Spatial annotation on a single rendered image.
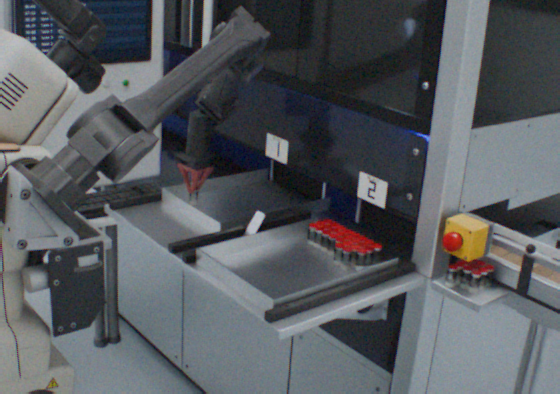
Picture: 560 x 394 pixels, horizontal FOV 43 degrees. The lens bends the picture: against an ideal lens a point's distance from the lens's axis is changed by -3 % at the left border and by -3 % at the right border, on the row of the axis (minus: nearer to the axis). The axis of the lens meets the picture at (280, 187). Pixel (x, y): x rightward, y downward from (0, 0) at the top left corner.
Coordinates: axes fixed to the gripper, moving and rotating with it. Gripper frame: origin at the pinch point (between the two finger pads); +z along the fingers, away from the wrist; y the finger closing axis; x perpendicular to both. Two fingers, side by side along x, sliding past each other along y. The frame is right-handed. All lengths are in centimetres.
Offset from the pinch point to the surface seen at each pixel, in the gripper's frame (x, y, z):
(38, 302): 112, 41, 96
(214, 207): -5.4, 2.3, 3.8
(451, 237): -68, -3, -12
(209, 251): -23.3, -21.6, 2.1
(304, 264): -39.8, -9.5, 2.6
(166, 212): 1.3, -8.0, 4.8
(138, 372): 44, 33, 93
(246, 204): -9.9, 9.7, 3.2
